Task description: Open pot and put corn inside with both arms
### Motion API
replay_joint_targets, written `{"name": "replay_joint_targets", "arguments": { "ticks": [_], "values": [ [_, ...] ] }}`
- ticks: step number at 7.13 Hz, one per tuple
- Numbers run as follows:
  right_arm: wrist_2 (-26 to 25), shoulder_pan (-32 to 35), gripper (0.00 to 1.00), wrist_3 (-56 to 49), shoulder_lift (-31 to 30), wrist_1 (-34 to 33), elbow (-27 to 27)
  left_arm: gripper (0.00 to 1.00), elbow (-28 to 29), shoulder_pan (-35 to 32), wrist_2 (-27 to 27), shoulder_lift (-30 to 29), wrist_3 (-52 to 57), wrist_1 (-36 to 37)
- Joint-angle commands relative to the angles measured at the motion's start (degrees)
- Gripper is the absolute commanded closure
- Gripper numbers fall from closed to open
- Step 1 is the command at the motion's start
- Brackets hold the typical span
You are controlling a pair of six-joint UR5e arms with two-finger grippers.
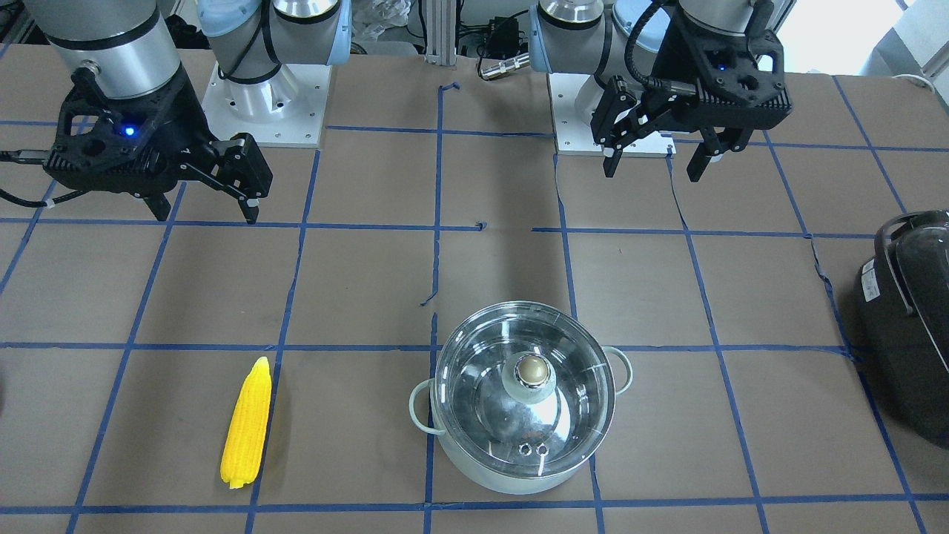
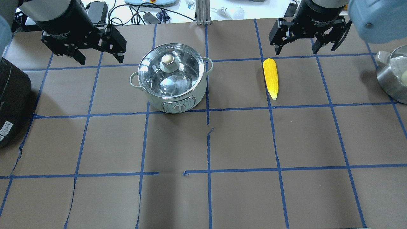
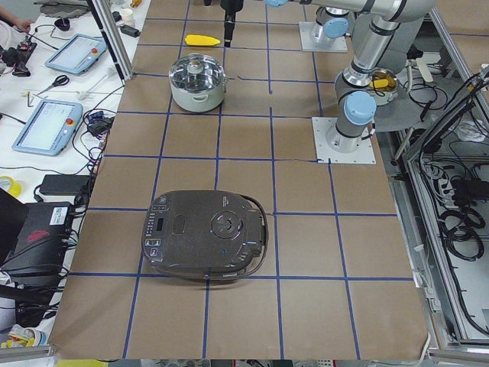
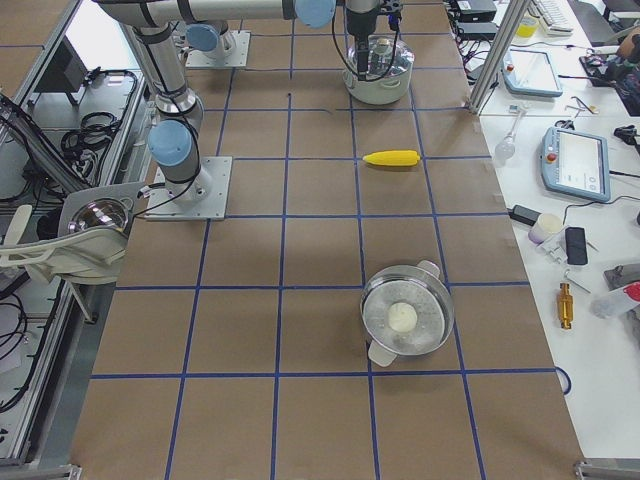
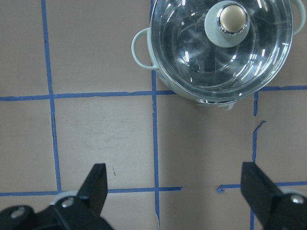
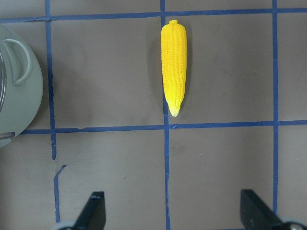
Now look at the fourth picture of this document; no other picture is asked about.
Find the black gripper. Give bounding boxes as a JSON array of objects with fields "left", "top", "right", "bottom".
[{"left": 346, "top": 7, "right": 371, "bottom": 80}]

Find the glass pot lid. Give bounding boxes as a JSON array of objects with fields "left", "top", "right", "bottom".
[{"left": 367, "top": 35, "right": 415, "bottom": 80}]

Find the yellow corn cob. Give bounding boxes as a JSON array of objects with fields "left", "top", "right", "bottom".
[{"left": 362, "top": 150, "right": 420, "bottom": 168}]

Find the steel steamer pot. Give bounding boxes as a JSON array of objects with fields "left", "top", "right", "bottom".
[{"left": 360, "top": 260, "right": 455, "bottom": 367}]

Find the far blue teach pendant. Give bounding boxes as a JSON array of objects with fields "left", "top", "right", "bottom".
[{"left": 502, "top": 48, "right": 563, "bottom": 98}]

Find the blue teach pendant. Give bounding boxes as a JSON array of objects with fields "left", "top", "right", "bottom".
[
  {"left": 540, "top": 127, "right": 611, "bottom": 203},
  {"left": 502, "top": 48, "right": 563, "bottom": 98}
]

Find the clear wine glass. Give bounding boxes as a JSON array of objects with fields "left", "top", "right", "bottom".
[{"left": 493, "top": 102, "right": 530, "bottom": 167}]

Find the black power adapter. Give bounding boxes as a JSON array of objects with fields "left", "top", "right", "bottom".
[{"left": 508, "top": 205, "right": 541, "bottom": 226}]

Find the near blue teach pendant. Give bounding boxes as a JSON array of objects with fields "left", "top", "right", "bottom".
[{"left": 540, "top": 127, "right": 611, "bottom": 203}]

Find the purple white cup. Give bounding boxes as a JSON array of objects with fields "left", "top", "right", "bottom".
[{"left": 528, "top": 213, "right": 563, "bottom": 245}]

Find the white steamed bun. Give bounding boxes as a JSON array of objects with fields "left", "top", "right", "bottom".
[{"left": 387, "top": 302, "right": 418, "bottom": 333}]

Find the black phone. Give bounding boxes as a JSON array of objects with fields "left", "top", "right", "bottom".
[{"left": 564, "top": 227, "right": 588, "bottom": 266}]

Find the glass dome lid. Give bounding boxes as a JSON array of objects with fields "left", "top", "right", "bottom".
[{"left": 67, "top": 198, "right": 129, "bottom": 234}]

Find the gold metal fitting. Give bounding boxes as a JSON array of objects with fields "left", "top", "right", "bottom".
[{"left": 557, "top": 282, "right": 574, "bottom": 330}]

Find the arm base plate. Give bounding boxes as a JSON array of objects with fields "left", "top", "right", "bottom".
[
  {"left": 186, "top": 25, "right": 251, "bottom": 70},
  {"left": 142, "top": 156, "right": 233, "bottom": 221}
]

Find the aluminium frame post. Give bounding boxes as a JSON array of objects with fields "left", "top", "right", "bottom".
[{"left": 467, "top": 0, "right": 530, "bottom": 114}]

